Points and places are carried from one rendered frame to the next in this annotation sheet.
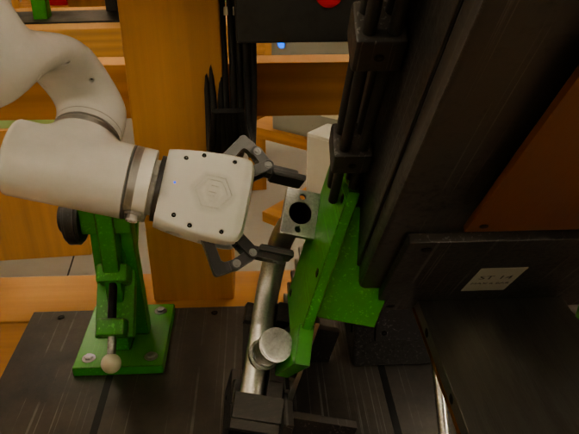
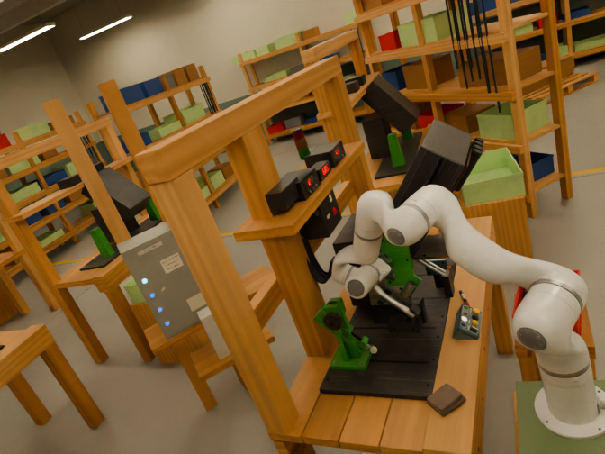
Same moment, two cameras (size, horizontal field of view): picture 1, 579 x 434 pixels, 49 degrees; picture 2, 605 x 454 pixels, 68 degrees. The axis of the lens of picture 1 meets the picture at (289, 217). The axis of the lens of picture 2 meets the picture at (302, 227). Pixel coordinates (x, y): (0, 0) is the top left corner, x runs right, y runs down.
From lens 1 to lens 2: 1.57 m
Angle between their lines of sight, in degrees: 51
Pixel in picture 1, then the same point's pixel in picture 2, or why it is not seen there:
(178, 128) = (309, 284)
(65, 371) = (362, 373)
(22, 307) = (308, 399)
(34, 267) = not seen: outside the picture
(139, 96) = (300, 281)
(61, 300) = (310, 386)
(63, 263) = not seen: outside the picture
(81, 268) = not seen: outside the picture
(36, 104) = (263, 319)
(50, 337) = (339, 380)
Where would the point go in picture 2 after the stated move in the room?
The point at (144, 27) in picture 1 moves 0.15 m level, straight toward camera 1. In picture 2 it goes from (293, 257) to (330, 250)
